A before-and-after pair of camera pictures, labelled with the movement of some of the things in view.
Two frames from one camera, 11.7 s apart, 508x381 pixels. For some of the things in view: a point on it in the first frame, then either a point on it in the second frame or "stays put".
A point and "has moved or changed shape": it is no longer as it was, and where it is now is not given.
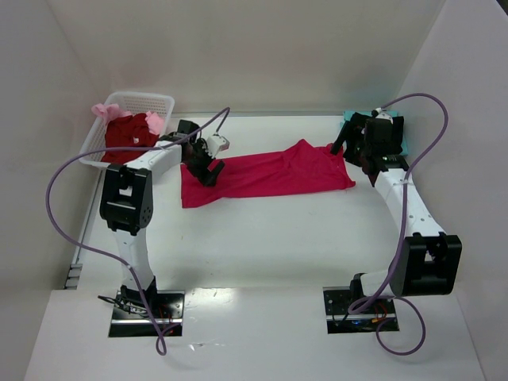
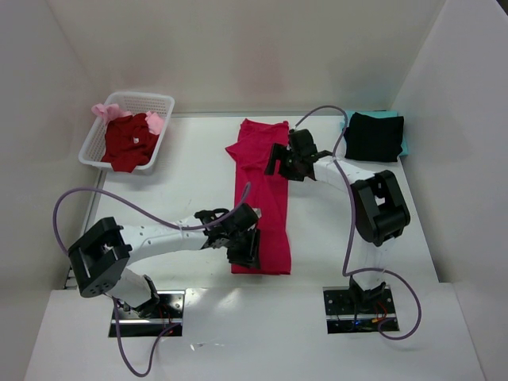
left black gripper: [205, 166] to [246, 249]
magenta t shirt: [299, 168] has moved or changed shape
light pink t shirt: [110, 111] stays put
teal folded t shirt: [394, 113] stays put
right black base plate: [340, 321] stays put
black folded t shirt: [355, 144] stays put
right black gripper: [353, 142] to [282, 162]
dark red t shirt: [125, 131] stays put
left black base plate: [131, 318] stays put
